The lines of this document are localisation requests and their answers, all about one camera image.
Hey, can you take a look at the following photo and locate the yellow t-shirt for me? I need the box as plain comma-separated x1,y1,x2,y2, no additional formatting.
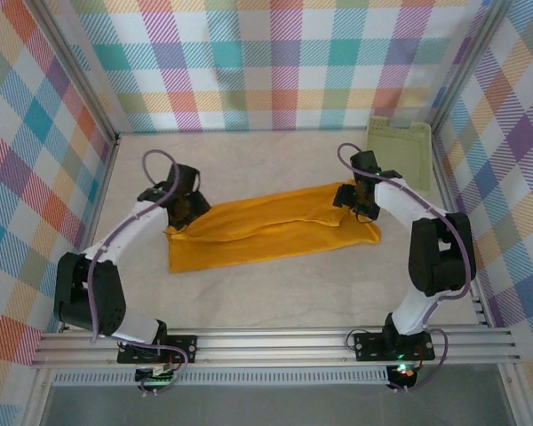
167,180,382,275

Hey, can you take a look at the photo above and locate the pale green plastic basket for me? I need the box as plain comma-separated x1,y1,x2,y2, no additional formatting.
366,115,432,192

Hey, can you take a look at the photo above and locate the aluminium side rail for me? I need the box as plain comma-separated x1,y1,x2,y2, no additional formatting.
61,135,121,333
430,130,494,328

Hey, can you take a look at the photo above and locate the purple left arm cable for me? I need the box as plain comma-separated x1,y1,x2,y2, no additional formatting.
90,149,192,396

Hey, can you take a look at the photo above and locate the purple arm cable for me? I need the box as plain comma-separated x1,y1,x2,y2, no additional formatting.
90,149,192,396
336,142,475,394

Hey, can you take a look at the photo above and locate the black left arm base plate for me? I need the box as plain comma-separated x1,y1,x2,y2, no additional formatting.
116,335,199,365

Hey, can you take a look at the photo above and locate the aluminium corner post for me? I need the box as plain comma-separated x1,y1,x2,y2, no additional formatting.
429,0,513,134
28,0,121,147

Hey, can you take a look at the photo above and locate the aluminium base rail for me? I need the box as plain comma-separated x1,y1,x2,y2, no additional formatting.
30,327,521,369

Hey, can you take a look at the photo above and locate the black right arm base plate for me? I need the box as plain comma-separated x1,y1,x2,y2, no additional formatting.
354,331,436,361

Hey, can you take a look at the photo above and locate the grey slotted cable duct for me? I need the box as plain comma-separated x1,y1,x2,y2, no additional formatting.
52,370,390,387

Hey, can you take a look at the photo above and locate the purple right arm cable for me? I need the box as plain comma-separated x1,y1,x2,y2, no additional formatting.
336,142,475,394

